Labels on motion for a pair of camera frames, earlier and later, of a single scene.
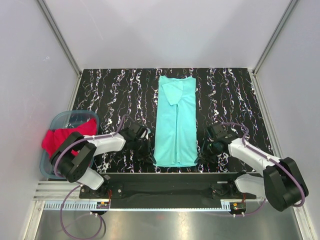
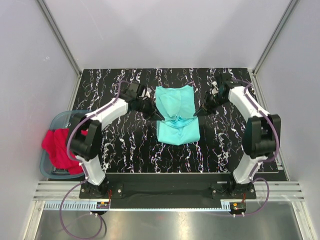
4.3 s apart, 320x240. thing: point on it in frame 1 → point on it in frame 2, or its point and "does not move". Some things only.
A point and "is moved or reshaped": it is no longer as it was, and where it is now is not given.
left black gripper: x=147 y=155 → x=153 y=115
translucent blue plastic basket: x=61 y=119 does not move
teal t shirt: x=176 y=139 is moved or reshaped
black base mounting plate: x=166 y=186 does not move
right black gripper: x=203 y=157 → x=206 y=108
